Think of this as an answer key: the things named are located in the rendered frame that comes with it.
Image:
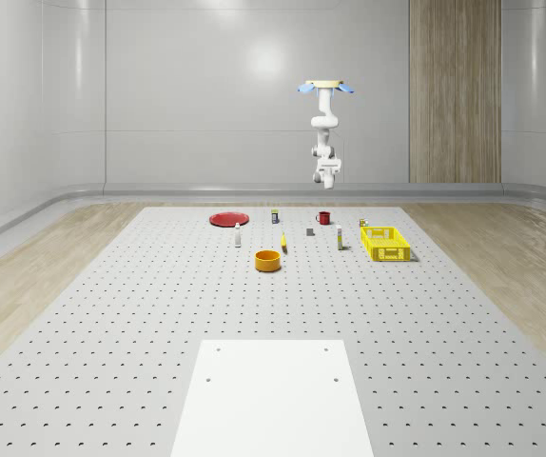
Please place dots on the red mug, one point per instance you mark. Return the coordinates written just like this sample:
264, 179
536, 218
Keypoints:
324, 219

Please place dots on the yellow bowl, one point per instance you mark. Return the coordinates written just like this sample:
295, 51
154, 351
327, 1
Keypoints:
267, 264

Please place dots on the yellow basket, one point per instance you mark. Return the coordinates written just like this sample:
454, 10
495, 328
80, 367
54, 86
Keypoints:
389, 253

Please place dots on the banana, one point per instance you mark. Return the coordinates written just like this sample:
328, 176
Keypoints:
283, 243

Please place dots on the white board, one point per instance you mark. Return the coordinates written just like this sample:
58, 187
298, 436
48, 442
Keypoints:
273, 400

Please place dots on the white and yellow bottle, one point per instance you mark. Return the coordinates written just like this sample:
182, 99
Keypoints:
339, 238

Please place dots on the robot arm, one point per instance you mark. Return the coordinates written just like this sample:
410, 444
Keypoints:
324, 121

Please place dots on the small white bottle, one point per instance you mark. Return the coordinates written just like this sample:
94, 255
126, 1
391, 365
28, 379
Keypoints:
238, 236

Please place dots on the red plate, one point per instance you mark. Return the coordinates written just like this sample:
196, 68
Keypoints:
229, 219

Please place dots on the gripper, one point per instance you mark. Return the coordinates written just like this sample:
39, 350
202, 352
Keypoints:
330, 166

